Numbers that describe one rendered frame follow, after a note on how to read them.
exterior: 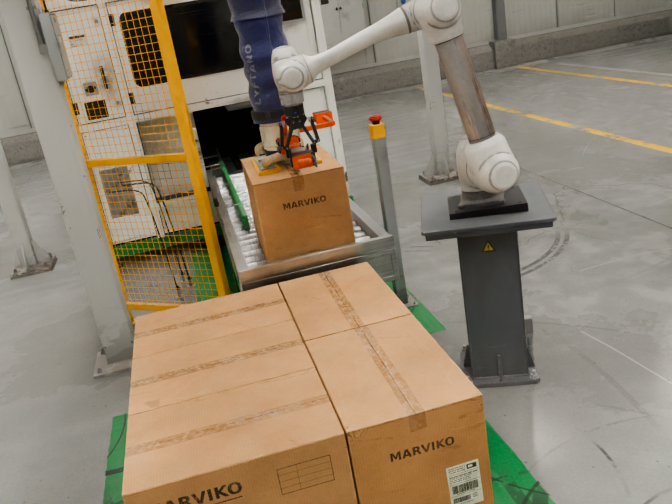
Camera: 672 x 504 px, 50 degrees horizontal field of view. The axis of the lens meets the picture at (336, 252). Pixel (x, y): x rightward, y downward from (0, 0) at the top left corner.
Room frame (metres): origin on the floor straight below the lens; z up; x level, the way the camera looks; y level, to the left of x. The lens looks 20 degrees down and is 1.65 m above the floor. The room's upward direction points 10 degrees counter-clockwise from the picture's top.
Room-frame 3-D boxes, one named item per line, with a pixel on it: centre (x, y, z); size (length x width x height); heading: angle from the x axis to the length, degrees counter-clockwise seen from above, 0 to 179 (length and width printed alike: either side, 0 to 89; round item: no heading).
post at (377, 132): (3.59, -0.31, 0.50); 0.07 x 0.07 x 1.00; 10
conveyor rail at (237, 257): (4.03, 0.61, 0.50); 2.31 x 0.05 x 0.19; 10
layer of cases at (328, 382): (2.22, 0.26, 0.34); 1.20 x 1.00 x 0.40; 10
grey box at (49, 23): (3.51, 1.11, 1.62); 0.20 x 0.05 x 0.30; 10
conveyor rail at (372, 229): (4.15, -0.03, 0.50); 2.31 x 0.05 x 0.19; 10
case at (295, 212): (3.28, 0.15, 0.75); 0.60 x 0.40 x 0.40; 9
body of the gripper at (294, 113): (2.71, 0.06, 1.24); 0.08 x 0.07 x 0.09; 98
